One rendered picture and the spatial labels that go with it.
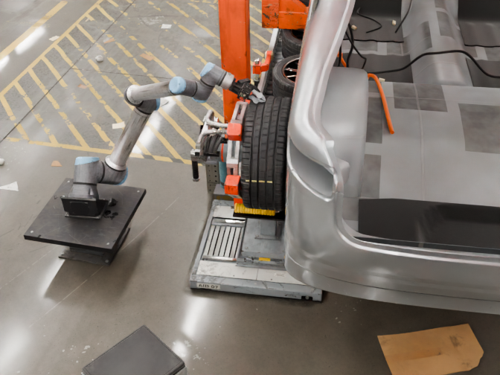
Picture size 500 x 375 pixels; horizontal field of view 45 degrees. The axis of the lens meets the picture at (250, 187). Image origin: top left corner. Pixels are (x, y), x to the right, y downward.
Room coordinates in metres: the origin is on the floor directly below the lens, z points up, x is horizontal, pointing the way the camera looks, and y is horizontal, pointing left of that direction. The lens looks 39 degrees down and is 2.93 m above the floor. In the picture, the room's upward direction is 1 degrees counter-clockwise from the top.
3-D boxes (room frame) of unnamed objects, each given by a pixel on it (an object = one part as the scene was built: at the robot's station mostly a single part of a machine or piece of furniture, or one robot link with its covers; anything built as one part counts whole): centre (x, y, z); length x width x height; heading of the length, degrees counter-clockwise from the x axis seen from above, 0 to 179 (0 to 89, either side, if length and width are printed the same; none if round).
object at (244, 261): (2.88, -0.12, 0.13); 0.50 x 0.36 x 0.10; 171
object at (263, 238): (2.84, -0.12, 0.32); 0.40 x 0.30 x 0.28; 171
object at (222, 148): (2.88, 0.12, 0.85); 0.21 x 0.14 x 0.14; 81
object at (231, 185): (2.55, 0.10, 0.85); 0.09 x 0.08 x 0.07; 171
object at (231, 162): (2.87, 0.05, 0.85); 0.54 x 0.07 x 0.54; 171
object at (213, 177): (3.56, 0.27, 0.21); 0.10 x 0.10 x 0.42; 81
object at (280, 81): (4.46, -0.54, 0.39); 0.66 x 0.66 x 0.24
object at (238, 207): (2.73, -0.03, 0.51); 0.29 x 0.06 x 0.06; 81
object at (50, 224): (2.99, 1.08, 0.15); 0.60 x 0.60 x 0.30; 76
